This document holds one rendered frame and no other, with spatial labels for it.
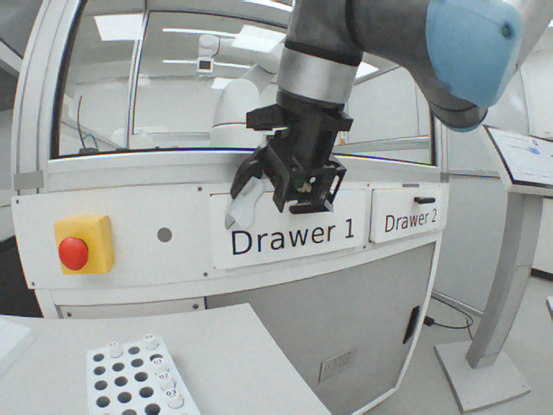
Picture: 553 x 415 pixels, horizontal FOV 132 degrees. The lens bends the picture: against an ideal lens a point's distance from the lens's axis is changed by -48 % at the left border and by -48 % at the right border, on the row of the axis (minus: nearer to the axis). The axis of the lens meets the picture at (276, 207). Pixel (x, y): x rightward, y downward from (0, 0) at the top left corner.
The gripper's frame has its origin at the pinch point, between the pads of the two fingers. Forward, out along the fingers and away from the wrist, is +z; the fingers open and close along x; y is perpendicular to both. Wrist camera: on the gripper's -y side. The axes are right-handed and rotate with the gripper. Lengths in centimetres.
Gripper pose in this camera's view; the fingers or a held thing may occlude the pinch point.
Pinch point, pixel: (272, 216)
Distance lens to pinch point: 37.0
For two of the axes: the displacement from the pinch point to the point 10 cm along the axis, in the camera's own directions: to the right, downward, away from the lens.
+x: 9.1, -1.5, 3.9
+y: 3.8, 6.8, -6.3
